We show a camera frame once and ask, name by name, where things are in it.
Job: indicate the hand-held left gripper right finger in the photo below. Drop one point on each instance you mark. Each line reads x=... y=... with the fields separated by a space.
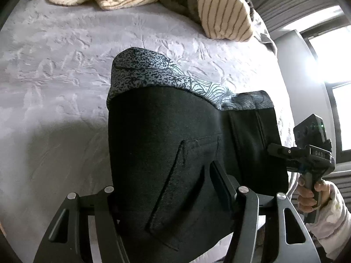
x=219 y=182

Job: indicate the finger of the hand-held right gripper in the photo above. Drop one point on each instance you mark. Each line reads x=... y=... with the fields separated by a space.
x=279 y=150

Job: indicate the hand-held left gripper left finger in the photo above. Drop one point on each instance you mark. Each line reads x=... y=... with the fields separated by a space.
x=105 y=205

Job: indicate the black pants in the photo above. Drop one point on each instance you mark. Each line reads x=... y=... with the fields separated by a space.
x=164 y=131

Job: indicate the person's right forearm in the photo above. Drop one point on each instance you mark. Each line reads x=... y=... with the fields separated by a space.
x=331 y=224

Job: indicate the person's right hand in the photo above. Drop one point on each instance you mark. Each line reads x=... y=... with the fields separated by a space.
x=305 y=194

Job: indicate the grey radiator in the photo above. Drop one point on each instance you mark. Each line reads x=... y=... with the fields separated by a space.
x=341 y=182

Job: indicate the window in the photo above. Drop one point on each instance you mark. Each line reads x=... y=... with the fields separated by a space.
x=337 y=60

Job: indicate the lavender quilted bedspread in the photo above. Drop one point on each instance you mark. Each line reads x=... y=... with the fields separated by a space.
x=54 y=87

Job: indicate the grey pleated curtain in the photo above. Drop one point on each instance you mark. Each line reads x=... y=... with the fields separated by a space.
x=296 y=8

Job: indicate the beige striped pillow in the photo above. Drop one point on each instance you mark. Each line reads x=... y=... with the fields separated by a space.
x=222 y=13

